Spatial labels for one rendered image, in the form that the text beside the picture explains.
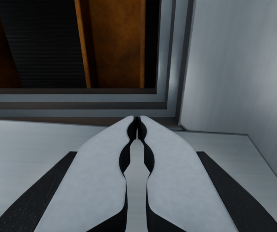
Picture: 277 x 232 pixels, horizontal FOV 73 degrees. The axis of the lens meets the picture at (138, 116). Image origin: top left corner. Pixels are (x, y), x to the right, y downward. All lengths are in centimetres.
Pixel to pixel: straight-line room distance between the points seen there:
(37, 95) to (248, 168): 18
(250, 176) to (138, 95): 12
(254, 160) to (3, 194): 22
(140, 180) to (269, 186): 12
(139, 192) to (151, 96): 9
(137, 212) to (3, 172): 13
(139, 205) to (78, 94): 12
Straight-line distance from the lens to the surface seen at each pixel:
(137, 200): 19
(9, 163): 19
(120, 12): 29
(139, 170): 16
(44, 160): 17
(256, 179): 20
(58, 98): 17
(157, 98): 15
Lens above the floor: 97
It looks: 60 degrees down
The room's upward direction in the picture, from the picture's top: 180 degrees clockwise
